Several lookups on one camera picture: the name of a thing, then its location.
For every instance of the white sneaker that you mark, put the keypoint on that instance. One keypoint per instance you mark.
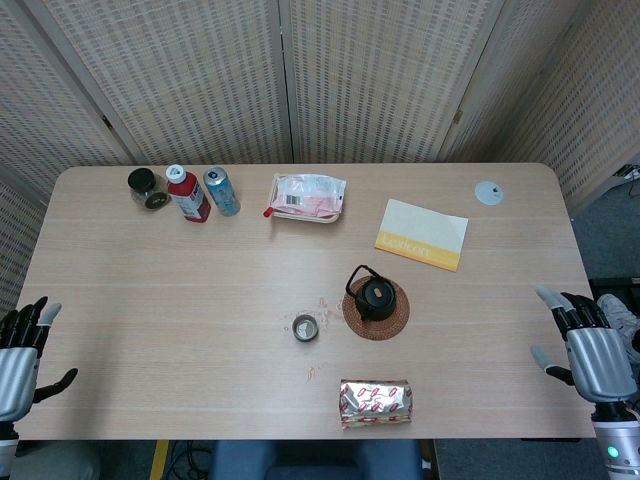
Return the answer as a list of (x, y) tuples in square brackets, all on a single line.
[(622, 315)]

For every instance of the white power strip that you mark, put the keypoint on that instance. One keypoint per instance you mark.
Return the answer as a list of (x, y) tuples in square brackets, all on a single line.
[(627, 171)]

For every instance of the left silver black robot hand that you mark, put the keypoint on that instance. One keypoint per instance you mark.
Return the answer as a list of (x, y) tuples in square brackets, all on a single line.
[(15, 375)]

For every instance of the red juice bottle white cap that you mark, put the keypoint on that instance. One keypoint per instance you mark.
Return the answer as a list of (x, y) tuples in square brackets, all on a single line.
[(189, 197)]

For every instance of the blue chair seat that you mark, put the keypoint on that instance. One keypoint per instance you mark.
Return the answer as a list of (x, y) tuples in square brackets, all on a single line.
[(320, 462)]

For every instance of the black table foot bar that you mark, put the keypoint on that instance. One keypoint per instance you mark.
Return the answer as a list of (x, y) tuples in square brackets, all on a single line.
[(615, 285)]

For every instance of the silver foil tea package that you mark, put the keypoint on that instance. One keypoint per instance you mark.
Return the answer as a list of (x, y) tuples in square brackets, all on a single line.
[(375, 405)]

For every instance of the dark ceramic teacup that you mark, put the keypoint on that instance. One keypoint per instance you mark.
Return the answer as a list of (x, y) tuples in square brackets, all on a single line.
[(305, 329)]

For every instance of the brown woven round coaster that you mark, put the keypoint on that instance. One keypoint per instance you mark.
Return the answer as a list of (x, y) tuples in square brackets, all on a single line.
[(385, 331)]

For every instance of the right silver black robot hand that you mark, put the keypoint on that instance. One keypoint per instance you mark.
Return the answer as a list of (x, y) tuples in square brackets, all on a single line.
[(597, 360)]

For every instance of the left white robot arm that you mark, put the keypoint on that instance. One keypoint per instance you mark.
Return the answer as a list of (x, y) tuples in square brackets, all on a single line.
[(5, 450)]

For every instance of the glass jar black lid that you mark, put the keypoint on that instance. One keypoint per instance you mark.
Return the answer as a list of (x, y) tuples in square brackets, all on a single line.
[(145, 187)]

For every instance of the grey round desk grommet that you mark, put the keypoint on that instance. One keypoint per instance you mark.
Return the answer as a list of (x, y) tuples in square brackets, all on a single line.
[(488, 193)]

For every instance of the pink plastic packet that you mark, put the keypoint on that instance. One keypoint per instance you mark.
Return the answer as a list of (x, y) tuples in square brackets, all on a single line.
[(305, 217)]

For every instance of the red capped small pouch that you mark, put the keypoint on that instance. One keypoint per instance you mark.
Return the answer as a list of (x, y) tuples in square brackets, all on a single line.
[(268, 212)]

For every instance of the black teapot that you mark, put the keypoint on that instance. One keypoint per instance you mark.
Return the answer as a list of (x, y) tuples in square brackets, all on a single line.
[(377, 300)]

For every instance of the blue drink can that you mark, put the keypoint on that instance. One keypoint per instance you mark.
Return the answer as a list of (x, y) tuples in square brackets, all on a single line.
[(222, 192)]

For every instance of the woven folding screen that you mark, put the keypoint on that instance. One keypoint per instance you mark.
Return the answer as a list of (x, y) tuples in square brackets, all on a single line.
[(200, 75)]

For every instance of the pink white snack bag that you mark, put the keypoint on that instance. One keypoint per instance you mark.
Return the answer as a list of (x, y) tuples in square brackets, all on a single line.
[(310, 192)]

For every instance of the yellow white Lexicon book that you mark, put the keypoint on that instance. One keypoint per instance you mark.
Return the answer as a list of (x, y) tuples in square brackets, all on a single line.
[(425, 225)]

